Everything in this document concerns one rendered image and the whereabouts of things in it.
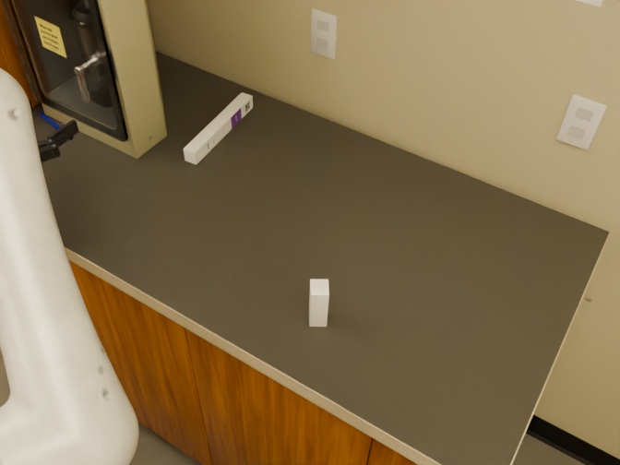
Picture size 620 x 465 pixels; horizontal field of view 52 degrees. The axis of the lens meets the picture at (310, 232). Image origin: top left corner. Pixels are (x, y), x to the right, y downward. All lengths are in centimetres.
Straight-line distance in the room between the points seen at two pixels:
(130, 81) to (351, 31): 53
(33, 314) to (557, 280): 103
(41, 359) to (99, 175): 88
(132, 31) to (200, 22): 44
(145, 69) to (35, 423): 96
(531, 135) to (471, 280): 37
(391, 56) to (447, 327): 65
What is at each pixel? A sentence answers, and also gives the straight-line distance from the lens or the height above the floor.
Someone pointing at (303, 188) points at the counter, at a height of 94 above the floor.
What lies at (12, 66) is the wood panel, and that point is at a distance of 180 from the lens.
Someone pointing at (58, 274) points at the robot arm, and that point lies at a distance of 79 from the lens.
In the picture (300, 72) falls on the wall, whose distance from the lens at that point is 173.
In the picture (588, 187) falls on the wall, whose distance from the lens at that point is 156.
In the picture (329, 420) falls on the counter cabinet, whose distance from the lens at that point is 129.
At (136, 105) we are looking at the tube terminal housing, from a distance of 156.
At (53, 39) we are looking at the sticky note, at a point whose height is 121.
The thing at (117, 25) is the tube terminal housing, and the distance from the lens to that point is 145.
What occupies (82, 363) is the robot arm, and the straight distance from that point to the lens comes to 78.
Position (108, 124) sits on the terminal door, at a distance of 160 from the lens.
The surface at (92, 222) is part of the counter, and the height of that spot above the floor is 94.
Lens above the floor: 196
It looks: 47 degrees down
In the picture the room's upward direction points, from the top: 2 degrees clockwise
